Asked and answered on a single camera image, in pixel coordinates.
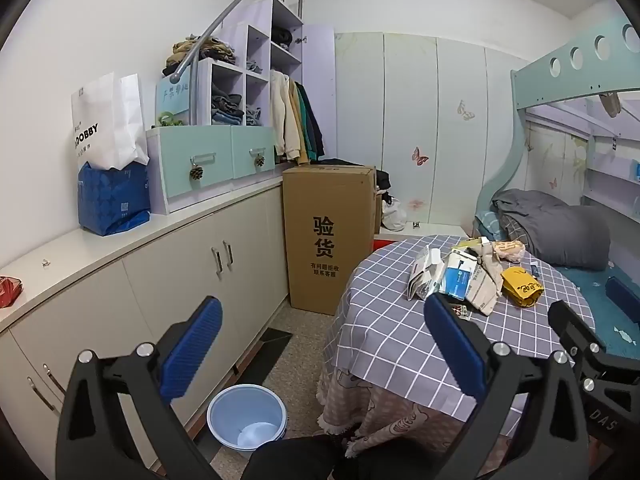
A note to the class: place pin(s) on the black floor mat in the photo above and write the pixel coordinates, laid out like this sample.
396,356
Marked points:
267,350

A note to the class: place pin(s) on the white grey plastic packet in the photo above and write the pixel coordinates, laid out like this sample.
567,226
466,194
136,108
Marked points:
425,275

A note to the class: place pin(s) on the white plastic bag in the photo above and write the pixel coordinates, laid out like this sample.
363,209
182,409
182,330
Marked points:
394,215

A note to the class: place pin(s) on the beige butterfly sticker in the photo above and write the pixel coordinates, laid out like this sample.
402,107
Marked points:
466,110

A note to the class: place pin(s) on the beige low cabinet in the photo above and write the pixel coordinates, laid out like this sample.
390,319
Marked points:
125,285

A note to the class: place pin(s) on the dark navy hanging jacket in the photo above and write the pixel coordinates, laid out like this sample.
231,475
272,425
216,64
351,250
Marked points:
317,130

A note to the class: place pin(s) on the teal drawer unit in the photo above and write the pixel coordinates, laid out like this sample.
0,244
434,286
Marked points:
195,150

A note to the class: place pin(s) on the lavender wardrobe door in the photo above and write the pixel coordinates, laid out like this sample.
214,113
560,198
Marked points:
320,75

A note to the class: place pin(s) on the tall cardboard box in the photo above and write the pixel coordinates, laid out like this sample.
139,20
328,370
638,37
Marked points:
325,240

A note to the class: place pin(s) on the green yellow flat box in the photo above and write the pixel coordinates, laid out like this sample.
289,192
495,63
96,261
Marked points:
470,246

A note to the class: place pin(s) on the blue and white carton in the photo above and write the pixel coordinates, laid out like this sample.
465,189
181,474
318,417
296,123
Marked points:
457,277

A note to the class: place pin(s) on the green hanging jacket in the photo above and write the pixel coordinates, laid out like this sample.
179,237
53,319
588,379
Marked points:
306,125

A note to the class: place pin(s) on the yellow paper bag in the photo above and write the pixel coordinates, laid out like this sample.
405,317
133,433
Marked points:
520,287

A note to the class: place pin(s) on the lavender stepped cubby shelf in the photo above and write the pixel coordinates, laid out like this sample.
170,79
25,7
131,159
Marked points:
260,85

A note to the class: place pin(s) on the white panelled wardrobe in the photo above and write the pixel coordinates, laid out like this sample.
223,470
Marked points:
425,85

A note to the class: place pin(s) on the black trousers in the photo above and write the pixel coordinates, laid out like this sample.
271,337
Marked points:
300,460

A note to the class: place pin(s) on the blue plastic packet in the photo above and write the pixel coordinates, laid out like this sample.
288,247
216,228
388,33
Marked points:
112,200

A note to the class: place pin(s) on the pink checked fringed table cover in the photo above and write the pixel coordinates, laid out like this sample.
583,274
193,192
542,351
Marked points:
380,410

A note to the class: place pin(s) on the black folded clothes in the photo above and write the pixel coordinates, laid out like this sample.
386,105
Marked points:
382,180

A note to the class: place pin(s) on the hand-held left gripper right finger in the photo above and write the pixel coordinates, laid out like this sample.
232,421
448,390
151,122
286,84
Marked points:
455,350

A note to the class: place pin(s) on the teal storage box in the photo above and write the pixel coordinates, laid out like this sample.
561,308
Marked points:
172,97

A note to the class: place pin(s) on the grey duvet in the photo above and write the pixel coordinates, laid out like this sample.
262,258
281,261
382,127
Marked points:
565,225

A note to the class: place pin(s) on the brown paper bag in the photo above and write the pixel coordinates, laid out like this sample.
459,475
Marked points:
492,265

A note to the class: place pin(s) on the red storage box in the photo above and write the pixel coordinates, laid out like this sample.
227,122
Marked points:
382,244

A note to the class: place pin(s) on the newsprint paper bag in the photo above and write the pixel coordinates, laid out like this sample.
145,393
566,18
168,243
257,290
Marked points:
482,300

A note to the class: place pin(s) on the grey checked tablecloth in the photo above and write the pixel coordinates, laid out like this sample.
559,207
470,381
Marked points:
400,320

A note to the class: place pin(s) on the red plastic bag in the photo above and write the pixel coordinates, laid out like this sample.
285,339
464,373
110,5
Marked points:
9,292

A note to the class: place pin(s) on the light blue plastic bucket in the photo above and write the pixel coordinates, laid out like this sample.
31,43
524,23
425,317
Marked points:
235,410

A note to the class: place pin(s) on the pile of brown clothes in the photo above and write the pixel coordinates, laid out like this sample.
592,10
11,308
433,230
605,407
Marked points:
205,52

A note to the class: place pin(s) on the pine cone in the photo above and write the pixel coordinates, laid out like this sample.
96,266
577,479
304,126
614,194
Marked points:
196,172
259,161

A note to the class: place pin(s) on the folded dark jeans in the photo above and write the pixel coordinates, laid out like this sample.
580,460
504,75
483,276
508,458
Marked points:
225,107

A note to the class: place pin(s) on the teal bunk bed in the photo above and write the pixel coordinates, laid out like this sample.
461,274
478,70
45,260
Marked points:
560,65

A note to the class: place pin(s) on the green plastic toy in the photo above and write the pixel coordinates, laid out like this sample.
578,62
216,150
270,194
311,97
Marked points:
167,120

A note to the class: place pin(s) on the pink butterfly sticker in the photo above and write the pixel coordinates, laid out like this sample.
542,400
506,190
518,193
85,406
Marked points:
420,156

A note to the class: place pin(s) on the blue bed sheet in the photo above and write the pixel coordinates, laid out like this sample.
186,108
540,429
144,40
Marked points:
600,300

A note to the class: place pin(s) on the orange patterned snack bag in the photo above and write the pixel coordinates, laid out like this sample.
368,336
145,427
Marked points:
510,251

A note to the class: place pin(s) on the cream hanging jacket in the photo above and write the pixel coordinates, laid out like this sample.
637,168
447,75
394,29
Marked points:
282,115

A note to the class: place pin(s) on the grey metal handrail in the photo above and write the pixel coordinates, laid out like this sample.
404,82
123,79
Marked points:
235,10

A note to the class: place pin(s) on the white paper shopping bag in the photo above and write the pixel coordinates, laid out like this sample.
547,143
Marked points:
107,120

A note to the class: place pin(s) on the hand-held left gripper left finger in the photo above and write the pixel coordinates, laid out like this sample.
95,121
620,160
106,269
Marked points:
195,350

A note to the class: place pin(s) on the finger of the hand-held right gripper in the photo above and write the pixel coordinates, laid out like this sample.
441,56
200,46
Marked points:
622,292
570,325

